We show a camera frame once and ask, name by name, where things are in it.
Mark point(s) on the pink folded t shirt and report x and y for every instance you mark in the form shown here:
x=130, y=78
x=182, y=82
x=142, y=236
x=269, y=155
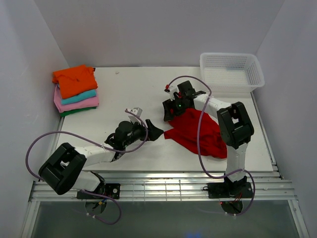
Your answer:
x=91, y=102

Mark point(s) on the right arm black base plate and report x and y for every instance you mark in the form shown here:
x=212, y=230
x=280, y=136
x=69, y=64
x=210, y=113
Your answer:
x=224, y=190

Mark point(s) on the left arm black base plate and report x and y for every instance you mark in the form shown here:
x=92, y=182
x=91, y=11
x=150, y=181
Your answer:
x=109, y=189

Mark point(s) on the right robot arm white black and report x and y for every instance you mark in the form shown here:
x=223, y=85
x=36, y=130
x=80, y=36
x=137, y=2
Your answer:
x=236, y=130

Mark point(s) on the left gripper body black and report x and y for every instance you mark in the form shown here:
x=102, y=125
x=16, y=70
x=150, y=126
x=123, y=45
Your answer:
x=138, y=133

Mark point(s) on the teal folded t shirt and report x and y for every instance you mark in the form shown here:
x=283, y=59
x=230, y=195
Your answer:
x=80, y=97

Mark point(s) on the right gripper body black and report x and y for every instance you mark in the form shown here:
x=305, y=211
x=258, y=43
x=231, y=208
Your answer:
x=180, y=105

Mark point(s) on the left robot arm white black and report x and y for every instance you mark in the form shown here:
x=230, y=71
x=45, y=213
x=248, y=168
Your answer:
x=63, y=170

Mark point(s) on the white plastic basket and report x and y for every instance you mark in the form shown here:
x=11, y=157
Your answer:
x=231, y=72

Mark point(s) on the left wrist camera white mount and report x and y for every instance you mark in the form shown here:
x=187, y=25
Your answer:
x=134, y=114

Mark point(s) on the aluminium frame rail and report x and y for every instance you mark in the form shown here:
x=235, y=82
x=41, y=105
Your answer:
x=162, y=196

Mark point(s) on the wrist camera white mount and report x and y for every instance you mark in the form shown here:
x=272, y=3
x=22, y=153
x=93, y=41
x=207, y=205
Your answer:
x=134, y=114
x=171, y=90

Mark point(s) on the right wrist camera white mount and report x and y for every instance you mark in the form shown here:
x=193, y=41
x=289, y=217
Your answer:
x=171, y=90

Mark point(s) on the green folded t shirt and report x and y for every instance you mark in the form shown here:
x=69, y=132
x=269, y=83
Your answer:
x=70, y=112

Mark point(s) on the orange folded t shirt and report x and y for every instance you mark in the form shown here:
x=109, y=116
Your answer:
x=75, y=80

